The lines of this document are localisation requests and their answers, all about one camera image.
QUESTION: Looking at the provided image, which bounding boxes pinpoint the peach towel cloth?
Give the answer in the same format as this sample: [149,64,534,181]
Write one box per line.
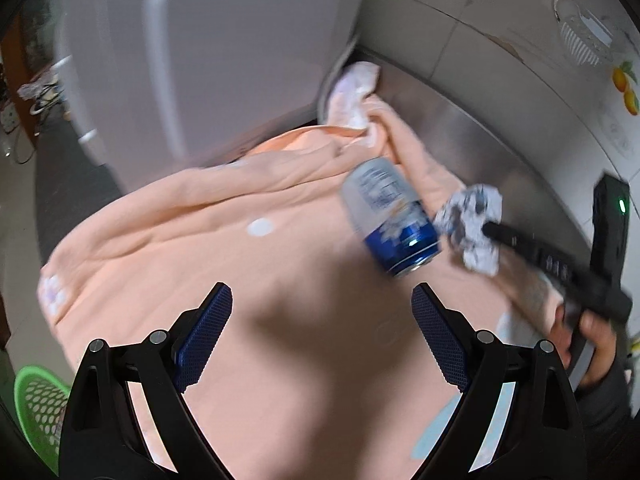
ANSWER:
[38,96,560,479]

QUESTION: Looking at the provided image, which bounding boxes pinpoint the person's right hand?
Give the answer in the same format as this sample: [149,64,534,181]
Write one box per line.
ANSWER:
[548,306,617,388]

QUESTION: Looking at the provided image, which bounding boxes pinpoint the tangled cables on counter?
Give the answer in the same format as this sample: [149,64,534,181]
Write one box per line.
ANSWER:
[0,66,68,166]

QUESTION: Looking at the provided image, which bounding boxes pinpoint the white wall soap holder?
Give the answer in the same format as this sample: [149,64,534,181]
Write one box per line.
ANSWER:
[552,0,614,67]

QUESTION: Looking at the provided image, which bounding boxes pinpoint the white microwave oven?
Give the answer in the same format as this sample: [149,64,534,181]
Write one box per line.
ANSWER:
[54,0,362,193]

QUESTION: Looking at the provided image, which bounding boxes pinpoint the blue beer can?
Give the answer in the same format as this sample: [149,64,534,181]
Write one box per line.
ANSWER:
[341,157,440,276]

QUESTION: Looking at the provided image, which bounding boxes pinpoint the green perforated waste basket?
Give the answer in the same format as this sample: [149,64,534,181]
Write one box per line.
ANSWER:
[13,365,70,474]

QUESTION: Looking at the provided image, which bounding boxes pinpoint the white paper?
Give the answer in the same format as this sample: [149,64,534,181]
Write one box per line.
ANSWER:
[433,184,502,276]

